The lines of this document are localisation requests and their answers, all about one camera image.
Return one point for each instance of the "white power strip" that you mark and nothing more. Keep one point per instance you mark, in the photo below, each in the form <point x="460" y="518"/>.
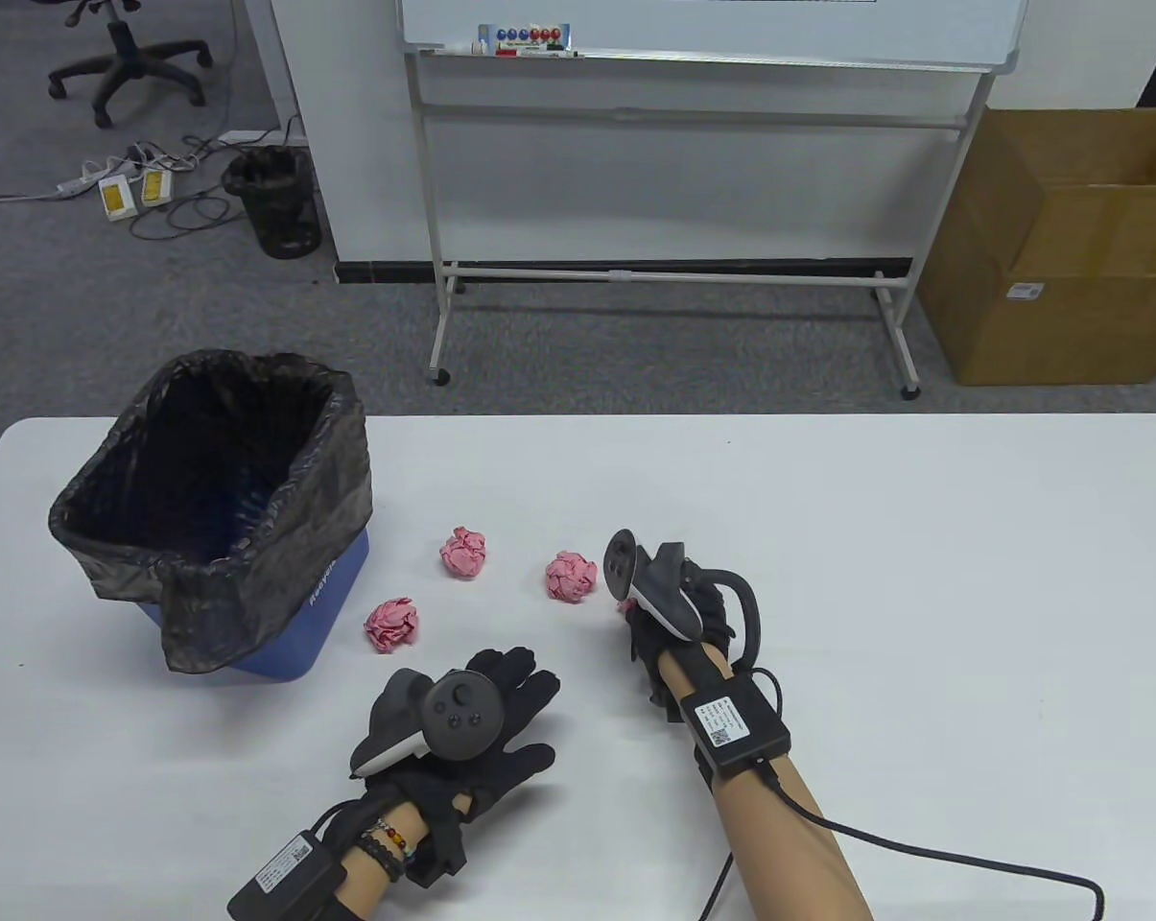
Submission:
<point x="83" y="179"/>

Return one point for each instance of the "office chair base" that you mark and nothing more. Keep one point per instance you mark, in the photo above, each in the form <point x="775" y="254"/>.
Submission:
<point x="117" y="48"/>

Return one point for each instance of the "black labelled sensor box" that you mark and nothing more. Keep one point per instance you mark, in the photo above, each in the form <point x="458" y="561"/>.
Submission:
<point x="741" y="724"/>
<point x="290" y="873"/>

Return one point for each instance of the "blue recycling bin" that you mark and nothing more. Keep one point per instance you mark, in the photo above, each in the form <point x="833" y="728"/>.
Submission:
<point x="333" y="595"/>

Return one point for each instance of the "box of coloured magnets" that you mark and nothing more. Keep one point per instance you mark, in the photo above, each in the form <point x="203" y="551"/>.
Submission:
<point x="525" y="36"/>

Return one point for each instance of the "person's right hand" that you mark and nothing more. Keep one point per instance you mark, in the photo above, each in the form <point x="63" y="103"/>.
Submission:
<point x="649" y="652"/>

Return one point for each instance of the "white rolling whiteboard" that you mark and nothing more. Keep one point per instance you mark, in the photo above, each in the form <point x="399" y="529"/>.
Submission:
<point x="731" y="29"/>

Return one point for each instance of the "person's right forearm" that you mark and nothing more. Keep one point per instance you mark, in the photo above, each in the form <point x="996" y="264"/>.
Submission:
<point x="779" y="844"/>

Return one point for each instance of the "white yellow power adapter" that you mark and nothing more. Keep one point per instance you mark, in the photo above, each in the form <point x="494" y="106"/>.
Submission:
<point x="117" y="200"/>
<point x="157" y="187"/>

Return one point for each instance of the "person's left hand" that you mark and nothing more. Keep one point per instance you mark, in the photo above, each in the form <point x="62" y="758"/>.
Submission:
<point x="525" y="710"/>

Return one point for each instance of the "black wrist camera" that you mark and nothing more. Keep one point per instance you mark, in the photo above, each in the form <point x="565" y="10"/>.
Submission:
<point x="440" y="849"/>

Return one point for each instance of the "large brown cardboard box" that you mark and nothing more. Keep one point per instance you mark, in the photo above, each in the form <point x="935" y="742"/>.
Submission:
<point x="1067" y="326"/>

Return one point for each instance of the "black mesh wastebasket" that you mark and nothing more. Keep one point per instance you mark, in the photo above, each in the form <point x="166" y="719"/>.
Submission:
<point x="275" y="206"/>

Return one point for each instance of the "black white motion controller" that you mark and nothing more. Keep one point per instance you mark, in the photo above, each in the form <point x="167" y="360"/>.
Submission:
<point x="664" y="595"/>
<point x="458" y="715"/>

